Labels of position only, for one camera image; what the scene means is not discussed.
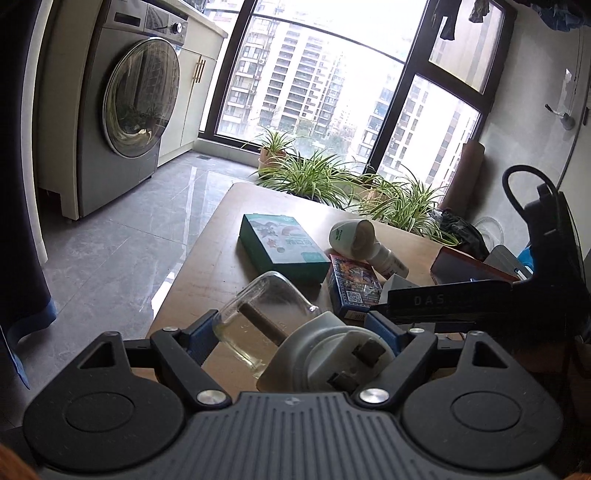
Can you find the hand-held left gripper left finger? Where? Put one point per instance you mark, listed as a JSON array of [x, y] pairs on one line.
[[199, 337]]

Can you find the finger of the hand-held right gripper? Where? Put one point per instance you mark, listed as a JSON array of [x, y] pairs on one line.
[[443, 302]]

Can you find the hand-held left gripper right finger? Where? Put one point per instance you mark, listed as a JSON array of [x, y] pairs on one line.
[[382, 328]]

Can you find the orange rimmed cardboard box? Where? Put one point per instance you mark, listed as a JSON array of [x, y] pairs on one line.
[[457, 270]]

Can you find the clear glass bottle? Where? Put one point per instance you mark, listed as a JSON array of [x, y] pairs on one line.
[[263, 318]]

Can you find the teal cartoon bandage box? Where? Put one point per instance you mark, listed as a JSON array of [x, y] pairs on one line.
[[277, 240]]

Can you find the blue plastic stool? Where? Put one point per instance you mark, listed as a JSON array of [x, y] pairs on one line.
[[526, 258]]

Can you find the small white box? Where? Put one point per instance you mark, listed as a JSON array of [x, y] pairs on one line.
[[398, 281]]

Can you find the blue playing card box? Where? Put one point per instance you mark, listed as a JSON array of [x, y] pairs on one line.
[[351, 281]]

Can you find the small white bottle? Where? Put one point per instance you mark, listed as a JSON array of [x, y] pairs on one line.
[[388, 261]]

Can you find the black bag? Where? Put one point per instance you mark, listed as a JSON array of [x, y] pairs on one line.
[[461, 230]]

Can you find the white plug-in vaporizer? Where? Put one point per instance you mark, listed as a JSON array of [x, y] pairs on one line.
[[346, 235]]

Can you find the large potted spider plant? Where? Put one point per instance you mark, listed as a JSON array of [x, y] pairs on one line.
[[406, 203]]

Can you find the brown rolled mat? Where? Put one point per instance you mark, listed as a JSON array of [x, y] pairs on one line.
[[466, 175]]

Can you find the spider plant in terracotta pot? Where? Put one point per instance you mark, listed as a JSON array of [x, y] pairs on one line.
[[272, 150]]

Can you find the white cabinet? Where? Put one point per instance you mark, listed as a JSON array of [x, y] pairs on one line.
[[194, 110]]

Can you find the dark curtain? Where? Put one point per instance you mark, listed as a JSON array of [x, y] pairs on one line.
[[18, 184]]

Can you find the silver washing machine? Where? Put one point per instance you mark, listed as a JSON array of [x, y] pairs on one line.
[[138, 101]]

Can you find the black framed window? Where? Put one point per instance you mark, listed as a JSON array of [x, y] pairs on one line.
[[323, 69]]

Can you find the blue hanging garment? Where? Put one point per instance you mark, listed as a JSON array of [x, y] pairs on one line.
[[561, 14]]

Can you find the dark hanging garment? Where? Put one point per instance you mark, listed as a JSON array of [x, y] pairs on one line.
[[448, 21], [480, 10]]

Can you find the wall mounted metal fixture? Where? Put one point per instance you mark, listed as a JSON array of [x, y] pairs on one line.
[[566, 121]]

